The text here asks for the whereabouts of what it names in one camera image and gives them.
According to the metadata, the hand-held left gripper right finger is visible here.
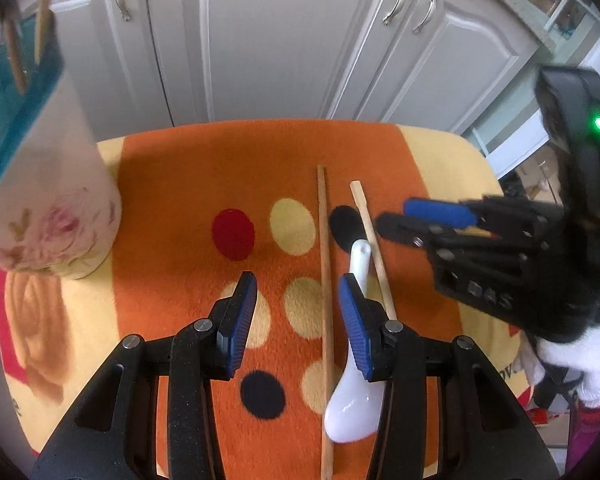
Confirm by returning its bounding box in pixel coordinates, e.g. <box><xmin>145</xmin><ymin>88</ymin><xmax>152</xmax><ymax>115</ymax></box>
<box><xmin>338</xmin><ymin>273</ymin><xmax>561</xmax><ymax>480</ymax></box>

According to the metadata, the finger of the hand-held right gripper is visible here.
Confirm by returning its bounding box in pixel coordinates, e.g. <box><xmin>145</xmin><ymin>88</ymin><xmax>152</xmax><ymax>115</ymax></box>
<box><xmin>376</xmin><ymin>212</ymin><xmax>437</xmax><ymax>249</ymax></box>
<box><xmin>403</xmin><ymin>198</ymin><xmax>482</xmax><ymax>229</ymax></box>

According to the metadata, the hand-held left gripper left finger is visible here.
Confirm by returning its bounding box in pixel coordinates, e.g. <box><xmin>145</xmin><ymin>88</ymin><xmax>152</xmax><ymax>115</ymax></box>
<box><xmin>32</xmin><ymin>271</ymin><xmax>259</xmax><ymax>480</ymax></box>

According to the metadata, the light wooden chopstick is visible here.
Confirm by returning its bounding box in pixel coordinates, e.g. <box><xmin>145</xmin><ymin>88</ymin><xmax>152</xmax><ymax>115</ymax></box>
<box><xmin>349</xmin><ymin>180</ymin><xmax>399</xmax><ymax>322</ymax></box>
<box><xmin>33</xmin><ymin>0</ymin><xmax>61</xmax><ymax>64</ymax></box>

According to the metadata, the white ceramic spoon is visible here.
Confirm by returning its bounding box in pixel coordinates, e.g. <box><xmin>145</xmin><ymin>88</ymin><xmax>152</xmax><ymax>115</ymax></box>
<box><xmin>323</xmin><ymin>239</ymin><xmax>389</xmax><ymax>445</ymax></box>

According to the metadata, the white floral cup teal rim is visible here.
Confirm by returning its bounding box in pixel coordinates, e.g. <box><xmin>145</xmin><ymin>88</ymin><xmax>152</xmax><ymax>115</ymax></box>
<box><xmin>0</xmin><ymin>10</ymin><xmax>124</xmax><ymax>281</ymax></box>

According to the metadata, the person's right forearm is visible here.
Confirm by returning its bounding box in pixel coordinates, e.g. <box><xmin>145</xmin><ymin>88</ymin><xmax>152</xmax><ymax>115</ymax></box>
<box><xmin>565</xmin><ymin>395</ymin><xmax>600</xmax><ymax>480</ymax></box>

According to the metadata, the person's right hand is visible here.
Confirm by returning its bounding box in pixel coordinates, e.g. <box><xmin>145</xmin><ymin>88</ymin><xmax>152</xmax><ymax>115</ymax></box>
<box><xmin>517</xmin><ymin>322</ymin><xmax>600</xmax><ymax>409</ymax></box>

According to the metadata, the orange printed towel mat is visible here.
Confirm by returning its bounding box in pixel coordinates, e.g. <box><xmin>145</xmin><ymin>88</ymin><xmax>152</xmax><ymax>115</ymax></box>
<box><xmin>0</xmin><ymin>119</ymin><xmax>537</xmax><ymax>480</ymax></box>

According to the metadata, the grey cabinet door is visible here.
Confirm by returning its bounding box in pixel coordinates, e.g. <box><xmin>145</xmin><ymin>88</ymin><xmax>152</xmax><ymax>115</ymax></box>
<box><xmin>0</xmin><ymin>0</ymin><xmax>177</xmax><ymax>142</ymax></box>
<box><xmin>144</xmin><ymin>0</ymin><xmax>435</xmax><ymax>124</ymax></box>
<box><xmin>354</xmin><ymin>0</ymin><xmax>542</xmax><ymax>137</ymax></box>

